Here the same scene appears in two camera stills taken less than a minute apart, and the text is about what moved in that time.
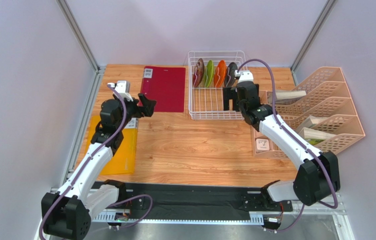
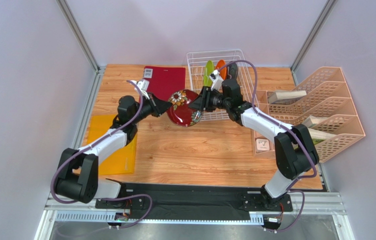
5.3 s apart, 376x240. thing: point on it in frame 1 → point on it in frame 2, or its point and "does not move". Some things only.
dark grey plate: (231, 74) does not move
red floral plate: (198, 73) → (179, 113)
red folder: (166, 85) does not move
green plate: (208, 75) does not move
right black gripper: (237, 96) → (205, 101)
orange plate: (220, 74) does not move
